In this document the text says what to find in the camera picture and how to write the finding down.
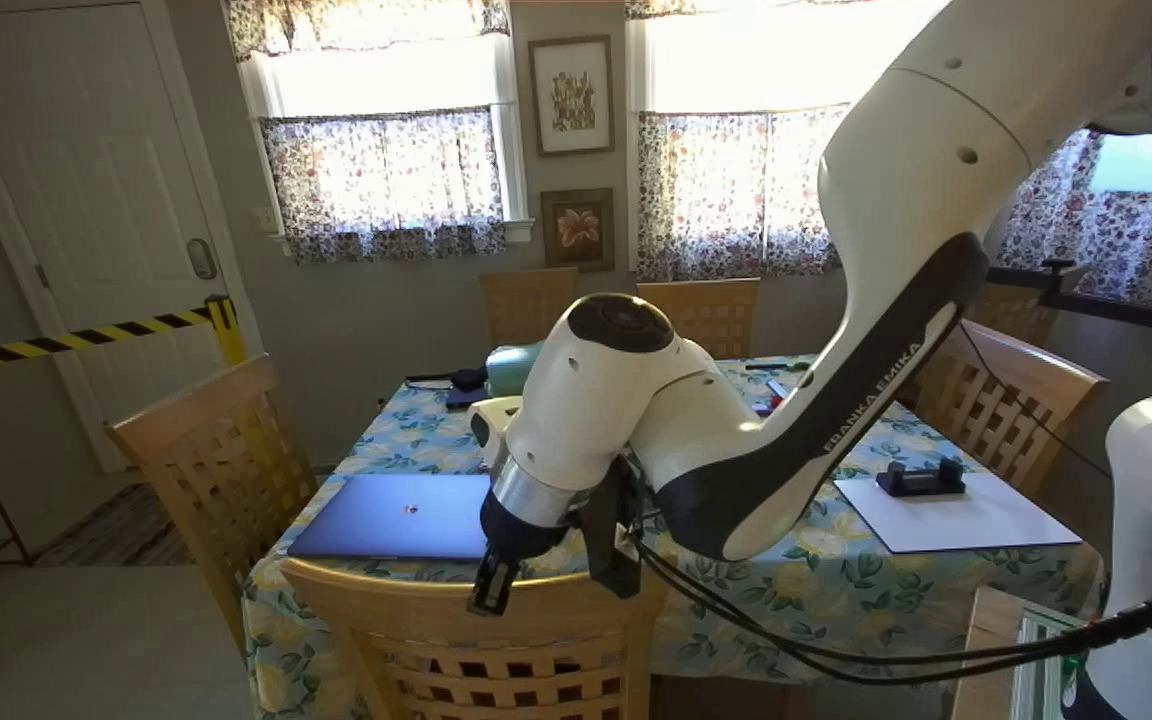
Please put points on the closed grey laptop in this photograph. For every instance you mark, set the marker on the closed grey laptop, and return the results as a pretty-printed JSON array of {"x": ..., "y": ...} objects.
[{"x": 390, "y": 516}]

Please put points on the yellow black caution tape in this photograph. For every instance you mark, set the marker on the yellow black caution tape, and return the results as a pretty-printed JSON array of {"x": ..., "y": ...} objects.
[{"x": 68, "y": 343}]

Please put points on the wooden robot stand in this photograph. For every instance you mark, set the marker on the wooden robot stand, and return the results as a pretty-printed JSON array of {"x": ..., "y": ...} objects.
[{"x": 980, "y": 653}]

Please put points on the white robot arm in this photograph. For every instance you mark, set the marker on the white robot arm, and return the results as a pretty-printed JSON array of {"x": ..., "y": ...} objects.
[{"x": 921, "y": 160}]

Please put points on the white door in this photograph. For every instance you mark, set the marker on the white door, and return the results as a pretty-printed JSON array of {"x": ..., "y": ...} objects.
[{"x": 82, "y": 172}]

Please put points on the small black device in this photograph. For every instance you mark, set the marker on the small black device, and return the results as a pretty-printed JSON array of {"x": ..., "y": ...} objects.
[{"x": 921, "y": 479}]

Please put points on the lemon print tablecloth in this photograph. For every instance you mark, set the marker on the lemon print tablecloth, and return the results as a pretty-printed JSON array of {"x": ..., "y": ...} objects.
[{"x": 840, "y": 587}]

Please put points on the metal base plate green light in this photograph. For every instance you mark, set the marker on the metal base plate green light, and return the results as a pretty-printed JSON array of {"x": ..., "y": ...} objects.
[{"x": 1040, "y": 664}]

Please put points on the black camera clamp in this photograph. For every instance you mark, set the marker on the black camera clamp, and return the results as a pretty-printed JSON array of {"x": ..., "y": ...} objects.
[{"x": 1054, "y": 280}]

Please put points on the white pot with green lid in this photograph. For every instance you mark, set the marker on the white pot with green lid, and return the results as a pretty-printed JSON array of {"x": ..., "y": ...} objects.
[{"x": 515, "y": 367}]

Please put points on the striped floor rug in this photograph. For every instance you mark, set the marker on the striped floor rug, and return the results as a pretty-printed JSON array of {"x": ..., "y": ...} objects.
[{"x": 111, "y": 535}]

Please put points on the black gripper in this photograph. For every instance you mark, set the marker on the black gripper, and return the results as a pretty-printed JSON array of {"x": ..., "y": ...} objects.
[{"x": 523, "y": 535}]

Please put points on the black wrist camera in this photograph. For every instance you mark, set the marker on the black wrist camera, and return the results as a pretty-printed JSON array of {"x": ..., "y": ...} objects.
[{"x": 614, "y": 535}]

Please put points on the framed flower picture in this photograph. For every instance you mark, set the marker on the framed flower picture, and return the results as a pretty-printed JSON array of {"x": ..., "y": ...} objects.
[{"x": 574, "y": 97}]

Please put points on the white paper sheet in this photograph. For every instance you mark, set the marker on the white paper sheet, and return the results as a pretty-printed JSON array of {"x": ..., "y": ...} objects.
[{"x": 958, "y": 520}]

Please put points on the small dark framed picture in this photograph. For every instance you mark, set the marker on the small dark framed picture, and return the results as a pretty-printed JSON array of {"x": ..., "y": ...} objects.
[{"x": 576, "y": 228}]

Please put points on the floral cafe curtain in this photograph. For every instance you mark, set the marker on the floral cafe curtain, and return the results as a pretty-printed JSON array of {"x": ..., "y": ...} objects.
[
  {"x": 382, "y": 180},
  {"x": 729, "y": 195},
  {"x": 1137, "y": 242}
]

